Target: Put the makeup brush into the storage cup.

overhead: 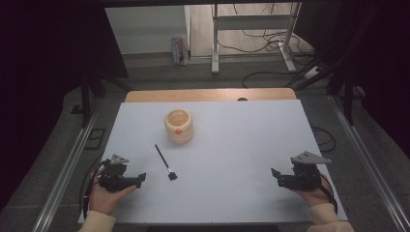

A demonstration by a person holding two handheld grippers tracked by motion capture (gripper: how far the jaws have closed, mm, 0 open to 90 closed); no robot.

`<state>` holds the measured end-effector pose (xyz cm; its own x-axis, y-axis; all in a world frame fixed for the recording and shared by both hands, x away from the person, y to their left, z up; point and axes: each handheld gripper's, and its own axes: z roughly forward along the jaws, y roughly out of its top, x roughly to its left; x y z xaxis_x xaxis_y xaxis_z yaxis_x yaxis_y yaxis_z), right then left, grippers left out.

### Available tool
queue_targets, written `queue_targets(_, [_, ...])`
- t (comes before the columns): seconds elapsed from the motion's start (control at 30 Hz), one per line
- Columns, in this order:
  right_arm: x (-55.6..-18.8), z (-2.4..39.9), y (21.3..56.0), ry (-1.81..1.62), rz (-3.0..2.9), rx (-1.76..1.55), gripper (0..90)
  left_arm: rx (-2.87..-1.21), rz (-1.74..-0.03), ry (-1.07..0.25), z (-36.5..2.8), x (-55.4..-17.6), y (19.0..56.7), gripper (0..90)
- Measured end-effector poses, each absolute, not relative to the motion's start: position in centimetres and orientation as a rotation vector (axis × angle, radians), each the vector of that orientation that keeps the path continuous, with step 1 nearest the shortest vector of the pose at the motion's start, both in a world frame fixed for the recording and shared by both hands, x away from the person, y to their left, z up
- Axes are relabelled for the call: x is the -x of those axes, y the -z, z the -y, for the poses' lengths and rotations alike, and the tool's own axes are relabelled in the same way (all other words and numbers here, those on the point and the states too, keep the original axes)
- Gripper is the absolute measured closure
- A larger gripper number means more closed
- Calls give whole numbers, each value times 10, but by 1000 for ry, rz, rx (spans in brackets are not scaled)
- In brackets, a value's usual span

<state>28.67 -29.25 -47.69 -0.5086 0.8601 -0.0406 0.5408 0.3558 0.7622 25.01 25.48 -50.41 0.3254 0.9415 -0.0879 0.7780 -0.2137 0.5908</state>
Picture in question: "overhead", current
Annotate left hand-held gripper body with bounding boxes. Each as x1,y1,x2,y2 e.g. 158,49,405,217
98,154,132,193

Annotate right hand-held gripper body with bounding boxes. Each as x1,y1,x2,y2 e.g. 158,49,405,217
284,151,333,191

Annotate black brush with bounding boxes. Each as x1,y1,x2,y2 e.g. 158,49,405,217
154,143,179,182

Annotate cream cup with orange mark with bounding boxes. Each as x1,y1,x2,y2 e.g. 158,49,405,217
163,108,195,145

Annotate person's right hand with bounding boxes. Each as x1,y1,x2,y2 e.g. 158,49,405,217
291,173,333,209

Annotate person's left hand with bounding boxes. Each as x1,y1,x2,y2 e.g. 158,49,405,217
88,170,138,216

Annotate white table sheet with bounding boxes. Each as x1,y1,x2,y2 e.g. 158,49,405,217
77,100,349,225

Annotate black metal stand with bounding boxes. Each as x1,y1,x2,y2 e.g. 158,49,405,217
294,61,366,127
71,75,133,129

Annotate white power strip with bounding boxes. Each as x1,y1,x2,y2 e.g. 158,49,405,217
303,66,323,80

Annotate wooden table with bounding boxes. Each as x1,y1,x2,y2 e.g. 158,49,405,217
124,87,298,103

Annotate black curtain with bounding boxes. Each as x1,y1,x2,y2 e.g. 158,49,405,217
0,0,130,209
294,0,410,159

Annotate colourful printed box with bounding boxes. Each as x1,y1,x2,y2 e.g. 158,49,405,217
170,35,191,67

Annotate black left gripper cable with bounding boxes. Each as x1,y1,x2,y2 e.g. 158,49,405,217
78,159,109,220

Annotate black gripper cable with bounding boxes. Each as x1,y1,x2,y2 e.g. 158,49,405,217
78,159,109,220
318,173,338,216

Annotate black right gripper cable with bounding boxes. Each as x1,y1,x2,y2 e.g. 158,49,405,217
318,173,338,216

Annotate black floor bracket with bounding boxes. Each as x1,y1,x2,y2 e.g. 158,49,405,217
84,128,106,151

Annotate black cable beside table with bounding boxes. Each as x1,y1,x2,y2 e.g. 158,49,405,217
308,124,337,154

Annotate aluminium rail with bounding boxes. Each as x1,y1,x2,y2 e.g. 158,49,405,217
32,100,102,232
327,95,410,232

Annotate black floor cables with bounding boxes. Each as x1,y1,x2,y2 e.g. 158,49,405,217
217,3,322,90

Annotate white metal stand frame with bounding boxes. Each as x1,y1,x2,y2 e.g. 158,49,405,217
211,3,303,75

